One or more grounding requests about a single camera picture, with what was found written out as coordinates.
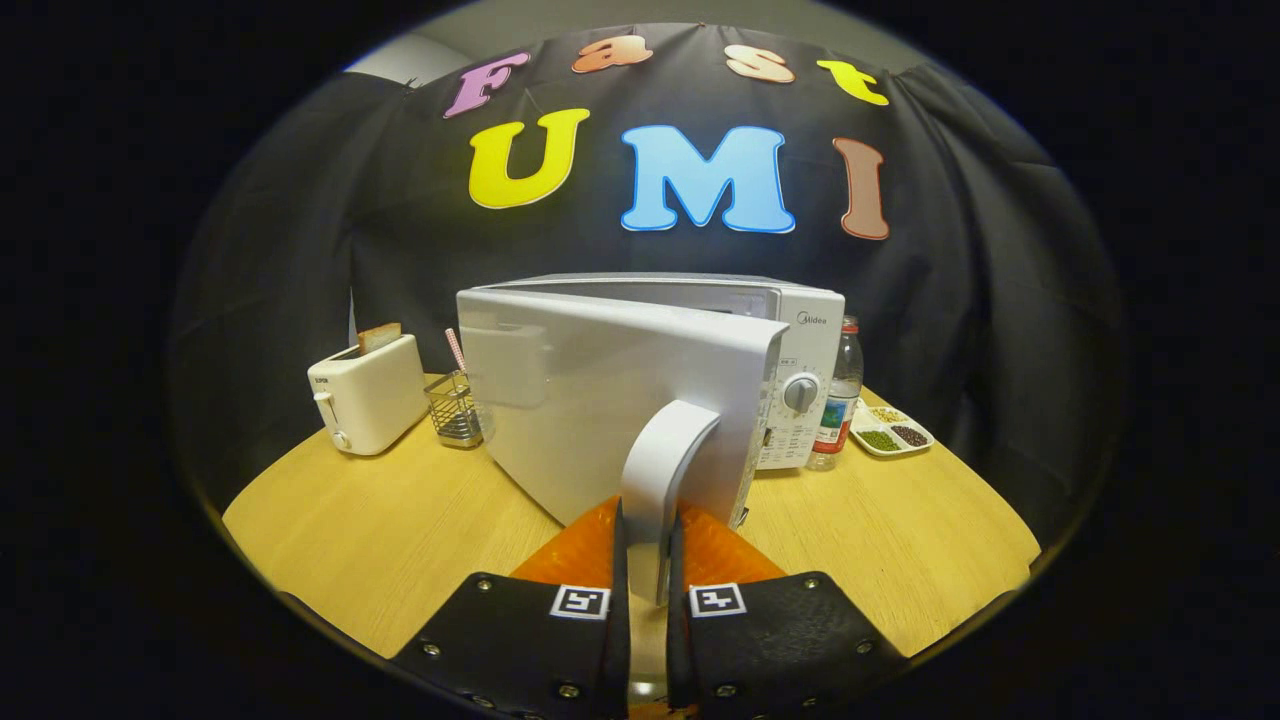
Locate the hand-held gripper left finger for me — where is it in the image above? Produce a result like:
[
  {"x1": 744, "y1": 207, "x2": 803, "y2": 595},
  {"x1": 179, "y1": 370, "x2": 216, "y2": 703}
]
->
[{"x1": 390, "y1": 497, "x2": 633, "y2": 720}]

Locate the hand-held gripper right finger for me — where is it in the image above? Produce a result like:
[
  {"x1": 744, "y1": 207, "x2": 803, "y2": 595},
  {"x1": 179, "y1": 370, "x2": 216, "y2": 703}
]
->
[{"x1": 665, "y1": 500, "x2": 911, "y2": 720}]

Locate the white microwave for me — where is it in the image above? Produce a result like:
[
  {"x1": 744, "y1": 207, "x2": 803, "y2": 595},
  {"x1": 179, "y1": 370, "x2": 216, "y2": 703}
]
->
[{"x1": 455, "y1": 272, "x2": 849, "y2": 701}]

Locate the clear plastic bottle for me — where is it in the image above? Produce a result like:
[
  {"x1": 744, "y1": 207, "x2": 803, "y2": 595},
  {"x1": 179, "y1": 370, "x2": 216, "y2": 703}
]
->
[{"x1": 805, "y1": 315, "x2": 865, "y2": 472}]

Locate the white divided bean dish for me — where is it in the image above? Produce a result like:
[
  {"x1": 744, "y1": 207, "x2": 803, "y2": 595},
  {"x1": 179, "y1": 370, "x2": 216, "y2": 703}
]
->
[{"x1": 850, "y1": 400, "x2": 936, "y2": 459}]

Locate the white toaster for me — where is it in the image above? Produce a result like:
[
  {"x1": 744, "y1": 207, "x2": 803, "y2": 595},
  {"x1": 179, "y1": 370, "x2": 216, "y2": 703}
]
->
[{"x1": 307, "y1": 333, "x2": 431, "y2": 457}]

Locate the metal wire basket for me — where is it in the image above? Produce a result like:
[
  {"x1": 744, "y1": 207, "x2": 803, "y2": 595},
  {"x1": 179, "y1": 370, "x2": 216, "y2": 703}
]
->
[{"x1": 424, "y1": 370, "x2": 486, "y2": 449}]

